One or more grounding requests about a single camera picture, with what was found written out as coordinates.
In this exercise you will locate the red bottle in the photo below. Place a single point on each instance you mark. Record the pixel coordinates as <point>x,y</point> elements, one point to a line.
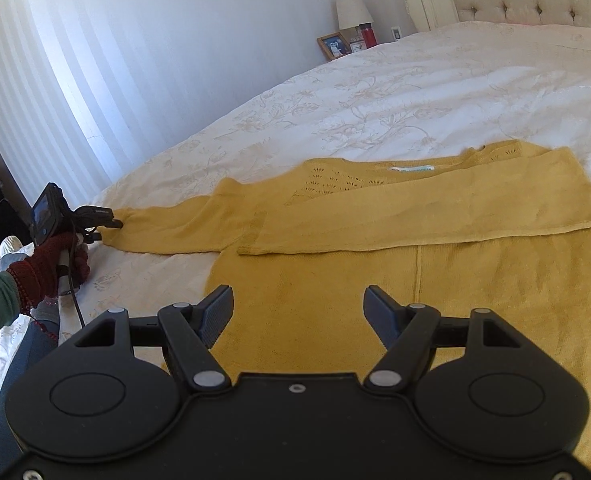
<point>368,36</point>

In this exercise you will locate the wooden picture frame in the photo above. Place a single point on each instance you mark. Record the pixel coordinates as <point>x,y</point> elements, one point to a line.
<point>333,46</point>

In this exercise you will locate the person's leg in jeans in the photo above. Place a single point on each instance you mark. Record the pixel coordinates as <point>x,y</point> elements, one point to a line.
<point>22,360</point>

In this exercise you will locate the white table lamp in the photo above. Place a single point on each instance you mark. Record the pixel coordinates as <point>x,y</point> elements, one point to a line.
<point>351,7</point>

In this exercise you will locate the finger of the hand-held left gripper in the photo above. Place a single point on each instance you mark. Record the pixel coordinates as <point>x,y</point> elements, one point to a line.
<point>102,214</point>
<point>91,236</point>

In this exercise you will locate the yellow knit sweater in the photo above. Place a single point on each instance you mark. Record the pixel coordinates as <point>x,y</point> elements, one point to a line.
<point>325,260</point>

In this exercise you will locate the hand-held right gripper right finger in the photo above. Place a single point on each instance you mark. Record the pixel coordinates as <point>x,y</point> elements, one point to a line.
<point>378,316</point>

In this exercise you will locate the white wall outlet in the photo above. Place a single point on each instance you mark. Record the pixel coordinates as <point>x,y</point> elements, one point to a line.
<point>397,33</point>

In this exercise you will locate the white vertical blinds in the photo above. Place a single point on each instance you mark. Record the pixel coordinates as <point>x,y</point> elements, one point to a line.
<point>40,75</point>

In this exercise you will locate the white bedpost finial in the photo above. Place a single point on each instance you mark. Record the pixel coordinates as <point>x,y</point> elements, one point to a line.
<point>11,246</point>

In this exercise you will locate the white floral bedspread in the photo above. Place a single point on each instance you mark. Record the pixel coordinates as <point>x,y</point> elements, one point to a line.
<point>375,100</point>

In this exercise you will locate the person's left hand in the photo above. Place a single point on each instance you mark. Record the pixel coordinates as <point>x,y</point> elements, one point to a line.
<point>42,270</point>

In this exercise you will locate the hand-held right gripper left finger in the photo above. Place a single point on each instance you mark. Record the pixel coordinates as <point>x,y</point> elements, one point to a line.
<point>218,316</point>

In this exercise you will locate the small white clock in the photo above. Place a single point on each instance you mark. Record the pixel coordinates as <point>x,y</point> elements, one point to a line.
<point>357,46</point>

